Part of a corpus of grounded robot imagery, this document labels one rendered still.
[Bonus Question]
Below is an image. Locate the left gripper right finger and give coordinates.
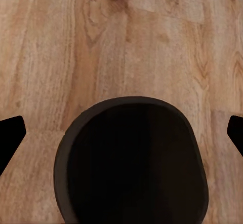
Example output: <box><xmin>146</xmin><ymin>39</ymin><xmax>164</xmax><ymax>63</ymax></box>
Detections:
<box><xmin>227</xmin><ymin>115</ymin><xmax>243</xmax><ymax>156</ymax></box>

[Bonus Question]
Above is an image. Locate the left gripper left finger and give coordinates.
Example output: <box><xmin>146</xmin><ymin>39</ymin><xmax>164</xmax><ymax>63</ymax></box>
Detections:
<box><xmin>0</xmin><ymin>116</ymin><xmax>26</xmax><ymax>176</ymax></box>

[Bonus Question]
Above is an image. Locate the cauldron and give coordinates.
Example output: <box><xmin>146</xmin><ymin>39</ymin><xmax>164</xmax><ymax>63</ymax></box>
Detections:
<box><xmin>53</xmin><ymin>96</ymin><xmax>209</xmax><ymax>224</ymax></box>

